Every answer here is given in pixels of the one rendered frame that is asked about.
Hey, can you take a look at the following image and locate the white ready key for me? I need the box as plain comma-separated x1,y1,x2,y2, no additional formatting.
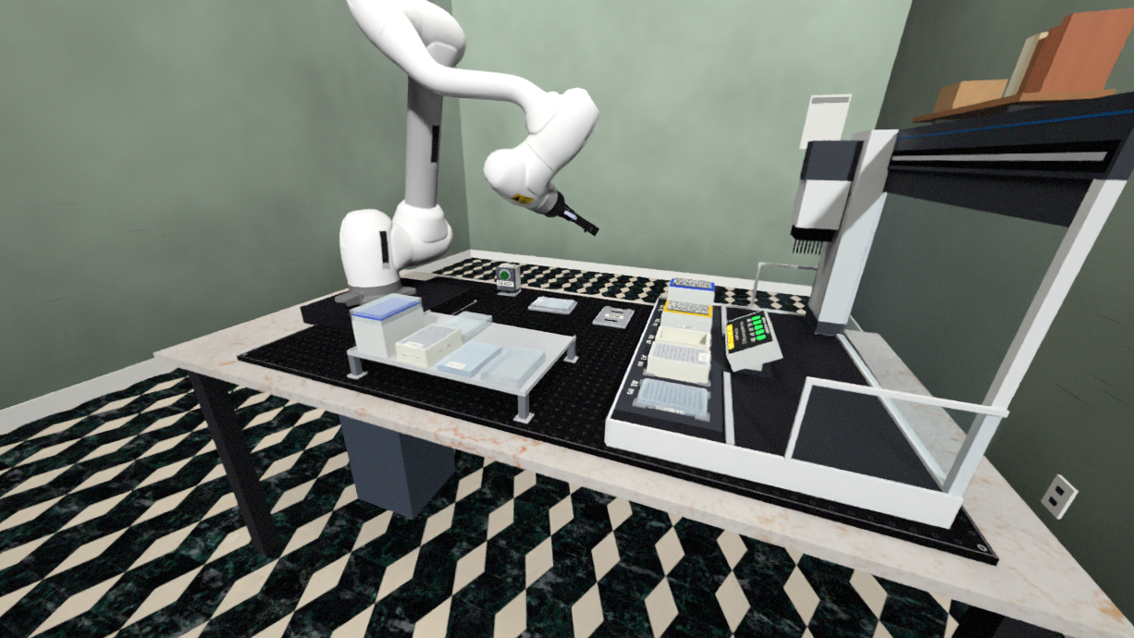
496,264,521,297

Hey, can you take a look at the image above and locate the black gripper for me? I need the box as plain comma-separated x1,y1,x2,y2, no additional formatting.
543,190,599,236

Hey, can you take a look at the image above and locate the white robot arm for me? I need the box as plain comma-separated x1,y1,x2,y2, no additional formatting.
335,0,599,307

